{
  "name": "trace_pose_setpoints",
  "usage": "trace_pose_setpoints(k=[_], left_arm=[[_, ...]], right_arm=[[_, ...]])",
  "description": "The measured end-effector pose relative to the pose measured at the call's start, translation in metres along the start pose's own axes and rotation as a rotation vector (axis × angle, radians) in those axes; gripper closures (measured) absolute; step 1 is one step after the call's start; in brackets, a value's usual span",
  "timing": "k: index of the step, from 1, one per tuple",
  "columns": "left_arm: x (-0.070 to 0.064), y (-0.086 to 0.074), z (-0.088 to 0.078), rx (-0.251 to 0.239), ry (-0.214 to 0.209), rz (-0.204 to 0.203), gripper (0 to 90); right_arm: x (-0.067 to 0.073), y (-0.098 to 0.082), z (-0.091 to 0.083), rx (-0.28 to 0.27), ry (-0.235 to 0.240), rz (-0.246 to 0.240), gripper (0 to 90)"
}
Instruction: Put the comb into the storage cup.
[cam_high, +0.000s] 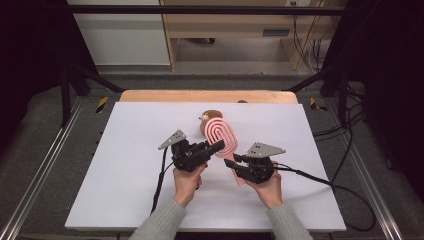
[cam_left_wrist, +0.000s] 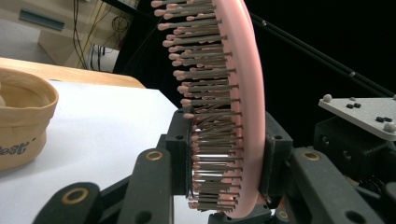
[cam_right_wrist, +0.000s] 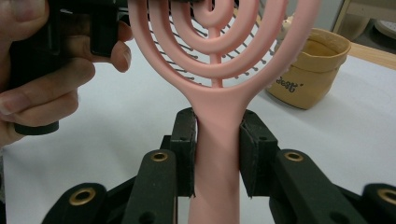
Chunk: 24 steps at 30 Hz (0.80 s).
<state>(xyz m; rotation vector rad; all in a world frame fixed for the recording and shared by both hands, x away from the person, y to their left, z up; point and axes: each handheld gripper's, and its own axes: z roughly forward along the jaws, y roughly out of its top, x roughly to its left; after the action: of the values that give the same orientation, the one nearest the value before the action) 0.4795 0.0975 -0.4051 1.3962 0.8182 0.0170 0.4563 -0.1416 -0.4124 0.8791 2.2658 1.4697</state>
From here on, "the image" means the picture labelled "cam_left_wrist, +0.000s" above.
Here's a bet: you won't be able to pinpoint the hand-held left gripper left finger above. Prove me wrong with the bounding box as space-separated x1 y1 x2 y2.
157 106 196 201

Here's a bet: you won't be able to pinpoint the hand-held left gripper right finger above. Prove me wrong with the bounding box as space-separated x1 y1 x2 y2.
259 111 294 210

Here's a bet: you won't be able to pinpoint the pink hairbrush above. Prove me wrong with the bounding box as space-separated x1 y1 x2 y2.
150 0 267 219

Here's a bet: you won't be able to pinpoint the white table board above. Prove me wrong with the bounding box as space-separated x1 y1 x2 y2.
0 79 216 224

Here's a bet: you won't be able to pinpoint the wooden table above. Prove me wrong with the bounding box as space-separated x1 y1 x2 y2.
0 56 147 90

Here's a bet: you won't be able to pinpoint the black curtain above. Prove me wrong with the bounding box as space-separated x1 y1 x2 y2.
112 0 396 148

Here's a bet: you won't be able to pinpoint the black frame leg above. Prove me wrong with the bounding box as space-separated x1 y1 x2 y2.
247 11 396 98

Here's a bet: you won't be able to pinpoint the cables behind wooden desk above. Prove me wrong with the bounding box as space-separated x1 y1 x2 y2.
72 0 126 72

